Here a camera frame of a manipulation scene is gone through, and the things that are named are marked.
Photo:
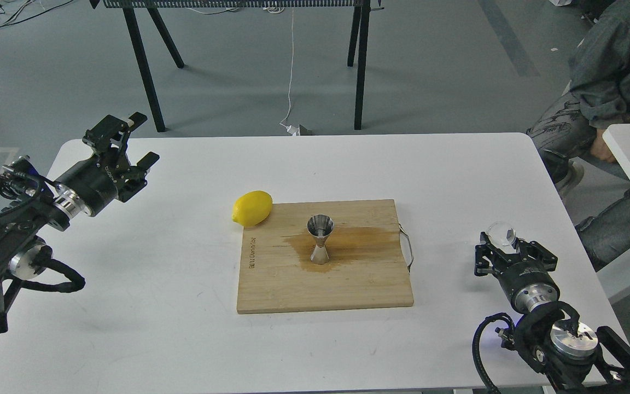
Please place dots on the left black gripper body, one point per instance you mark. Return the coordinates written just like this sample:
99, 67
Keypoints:
97, 182

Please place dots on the bamboo cutting board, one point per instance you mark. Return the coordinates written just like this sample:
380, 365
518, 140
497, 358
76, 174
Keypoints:
366, 267

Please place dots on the person in grey jacket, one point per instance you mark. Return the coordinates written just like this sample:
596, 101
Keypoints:
598, 97

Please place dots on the steel double jigger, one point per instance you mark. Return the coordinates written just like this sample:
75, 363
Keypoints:
320, 227

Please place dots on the person's hand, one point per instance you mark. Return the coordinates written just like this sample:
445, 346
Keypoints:
600, 150

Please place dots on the clear glass cup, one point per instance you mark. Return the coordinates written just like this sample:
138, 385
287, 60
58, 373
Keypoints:
502, 235

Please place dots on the yellow lemon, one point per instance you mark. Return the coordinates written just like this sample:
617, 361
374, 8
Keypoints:
252, 208

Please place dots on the black metal frame table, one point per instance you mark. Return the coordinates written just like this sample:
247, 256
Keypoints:
240, 25

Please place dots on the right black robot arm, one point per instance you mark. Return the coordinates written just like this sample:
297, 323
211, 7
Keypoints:
549, 336

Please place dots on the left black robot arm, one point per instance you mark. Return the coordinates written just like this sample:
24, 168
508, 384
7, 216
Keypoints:
29, 201

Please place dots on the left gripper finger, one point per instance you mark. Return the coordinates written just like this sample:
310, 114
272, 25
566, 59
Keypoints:
129, 180
109, 138

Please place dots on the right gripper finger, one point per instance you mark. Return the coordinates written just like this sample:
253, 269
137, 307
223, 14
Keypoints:
492, 254
534, 252

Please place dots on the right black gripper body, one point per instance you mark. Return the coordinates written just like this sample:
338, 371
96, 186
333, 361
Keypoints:
527, 283

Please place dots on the white power adapter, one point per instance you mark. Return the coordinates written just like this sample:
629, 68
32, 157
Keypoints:
298, 130

